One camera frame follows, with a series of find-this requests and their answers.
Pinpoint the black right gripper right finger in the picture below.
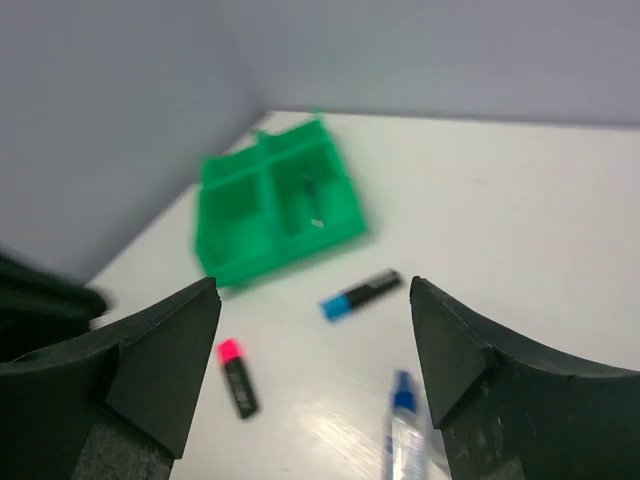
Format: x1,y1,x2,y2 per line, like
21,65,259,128
410,277,639,479

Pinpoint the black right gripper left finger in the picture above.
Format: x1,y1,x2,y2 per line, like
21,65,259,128
1,277,221,479

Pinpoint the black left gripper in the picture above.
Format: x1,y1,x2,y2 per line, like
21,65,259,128
1,254,108,362

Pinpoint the blue gel pen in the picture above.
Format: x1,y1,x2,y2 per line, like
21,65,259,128
300,171,324,228

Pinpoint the clear spray bottle blue cap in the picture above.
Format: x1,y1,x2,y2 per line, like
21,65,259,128
381,370,450,480

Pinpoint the pink highlighter marker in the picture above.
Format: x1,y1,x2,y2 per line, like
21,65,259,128
216,339,260,420

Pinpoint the blue highlighter marker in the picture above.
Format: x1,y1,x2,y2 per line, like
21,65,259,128
319,269,404,322

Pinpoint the green compartment tray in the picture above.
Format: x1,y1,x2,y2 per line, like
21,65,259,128
193,111,367,287

